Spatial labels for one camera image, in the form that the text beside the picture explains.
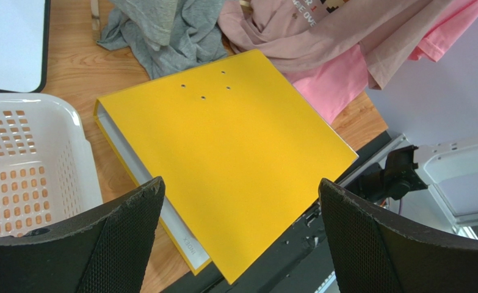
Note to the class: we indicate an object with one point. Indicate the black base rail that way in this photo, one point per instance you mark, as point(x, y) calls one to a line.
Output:
point(298, 261)

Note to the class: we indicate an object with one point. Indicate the grey t shirt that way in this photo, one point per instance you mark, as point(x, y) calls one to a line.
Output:
point(166, 37)

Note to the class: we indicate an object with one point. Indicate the white plastic laundry basket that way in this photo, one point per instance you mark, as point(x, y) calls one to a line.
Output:
point(47, 169)

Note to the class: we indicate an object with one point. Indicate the white dry-erase board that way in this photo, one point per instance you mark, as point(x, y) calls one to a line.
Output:
point(24, 35)

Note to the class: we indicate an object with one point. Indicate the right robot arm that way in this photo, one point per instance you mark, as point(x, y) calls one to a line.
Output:
point(400, 168)

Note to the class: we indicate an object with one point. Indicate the wooden clothes rack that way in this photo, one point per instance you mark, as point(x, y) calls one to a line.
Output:
point(95, 19)

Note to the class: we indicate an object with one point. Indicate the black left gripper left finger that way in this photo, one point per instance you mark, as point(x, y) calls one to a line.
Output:
point(104, 249)

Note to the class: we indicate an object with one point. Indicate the dusty pink printed t shirt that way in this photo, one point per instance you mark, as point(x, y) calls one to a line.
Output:
point(302, 35)

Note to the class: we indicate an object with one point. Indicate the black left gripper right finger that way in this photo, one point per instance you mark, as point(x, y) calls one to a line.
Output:
point(376, 250)

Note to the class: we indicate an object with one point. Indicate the yellow ring binder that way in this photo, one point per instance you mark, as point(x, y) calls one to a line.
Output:
point(240, 151)

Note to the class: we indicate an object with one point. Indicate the bright pink t shirt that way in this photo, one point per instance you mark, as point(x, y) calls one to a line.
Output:
point(330, 87)

